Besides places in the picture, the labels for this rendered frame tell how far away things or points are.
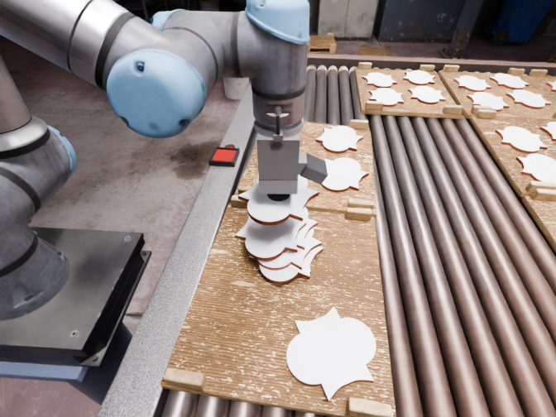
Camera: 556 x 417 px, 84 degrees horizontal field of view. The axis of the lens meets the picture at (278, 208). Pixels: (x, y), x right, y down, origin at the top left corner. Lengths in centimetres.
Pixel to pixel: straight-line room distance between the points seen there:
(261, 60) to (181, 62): 13
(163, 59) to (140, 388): 48
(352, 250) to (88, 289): 52
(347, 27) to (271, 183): 491
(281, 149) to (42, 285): 48
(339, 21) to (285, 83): 489
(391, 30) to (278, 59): 512
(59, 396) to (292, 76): 160
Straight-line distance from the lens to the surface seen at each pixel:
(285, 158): 47
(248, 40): 41
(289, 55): 41
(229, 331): 57
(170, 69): 29
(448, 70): 166
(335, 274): 63
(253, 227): 63
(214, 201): 81
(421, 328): 64
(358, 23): 535
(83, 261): 74
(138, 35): 33
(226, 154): 94
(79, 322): 65
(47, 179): 68
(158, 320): 64
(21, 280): 67
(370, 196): 81
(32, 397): 181
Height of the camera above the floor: 145
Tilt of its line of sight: 44 degrees down
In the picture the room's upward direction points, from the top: straight up
